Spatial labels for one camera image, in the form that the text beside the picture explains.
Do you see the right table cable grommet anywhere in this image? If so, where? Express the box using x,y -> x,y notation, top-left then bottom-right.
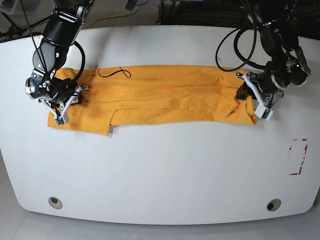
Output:
266,198 -> 282,212

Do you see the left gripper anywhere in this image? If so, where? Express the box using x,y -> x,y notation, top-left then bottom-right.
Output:
234,53 -> 311,109

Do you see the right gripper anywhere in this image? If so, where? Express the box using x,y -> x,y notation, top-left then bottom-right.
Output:
25,69 -> 89,110

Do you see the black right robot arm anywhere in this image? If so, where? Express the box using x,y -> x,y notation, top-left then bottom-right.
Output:
25,0 -> 94,114

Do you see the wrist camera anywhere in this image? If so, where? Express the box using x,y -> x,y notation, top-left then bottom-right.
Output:
254,105 -> 274,121
54,113 -> 69,126

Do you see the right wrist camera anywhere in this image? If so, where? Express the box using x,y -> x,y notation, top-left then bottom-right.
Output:
54,113 -> 69,126

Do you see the yellow T-shirt with script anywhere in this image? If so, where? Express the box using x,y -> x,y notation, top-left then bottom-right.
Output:
59,65 -> 257,135

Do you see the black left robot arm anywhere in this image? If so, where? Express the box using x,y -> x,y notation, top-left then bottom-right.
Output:
230,0 -> 311,111

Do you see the red tape rectangle marker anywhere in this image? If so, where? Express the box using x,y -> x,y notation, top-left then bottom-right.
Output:
287,138 -> 309,176

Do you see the yellow cable on floor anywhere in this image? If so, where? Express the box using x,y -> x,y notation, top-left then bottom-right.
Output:
84,8 -> 141,29

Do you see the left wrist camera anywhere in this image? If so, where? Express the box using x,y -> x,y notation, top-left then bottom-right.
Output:
254,105 -> 274,121

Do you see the table cable grommet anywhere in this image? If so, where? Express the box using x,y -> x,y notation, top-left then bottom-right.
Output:
266,198 -> 282,212
48,196 -> 63,210

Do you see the left table cable grommet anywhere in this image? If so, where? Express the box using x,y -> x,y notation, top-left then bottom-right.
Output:
48,196 -> 63,210

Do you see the black tripod stand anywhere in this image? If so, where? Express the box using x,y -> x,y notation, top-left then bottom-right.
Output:
0,12 -> 51,42

